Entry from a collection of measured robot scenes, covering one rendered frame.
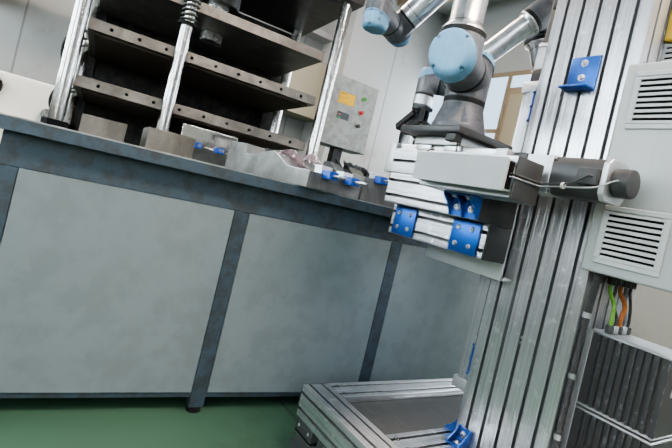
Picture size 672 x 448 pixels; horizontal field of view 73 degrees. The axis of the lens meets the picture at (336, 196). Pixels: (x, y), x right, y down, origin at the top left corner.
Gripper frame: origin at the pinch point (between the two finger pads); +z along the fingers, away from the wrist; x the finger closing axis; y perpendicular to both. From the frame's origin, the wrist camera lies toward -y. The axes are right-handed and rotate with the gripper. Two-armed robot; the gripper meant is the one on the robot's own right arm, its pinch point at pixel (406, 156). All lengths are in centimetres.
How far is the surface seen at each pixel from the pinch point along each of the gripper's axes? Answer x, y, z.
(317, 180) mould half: -41.4, 12.0, 18.0
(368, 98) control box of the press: 26, -85, -39
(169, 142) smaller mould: -86, -11, 17
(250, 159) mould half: -56, -19, 16
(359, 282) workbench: -10, 4, 51
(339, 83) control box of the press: 5, -85, -41
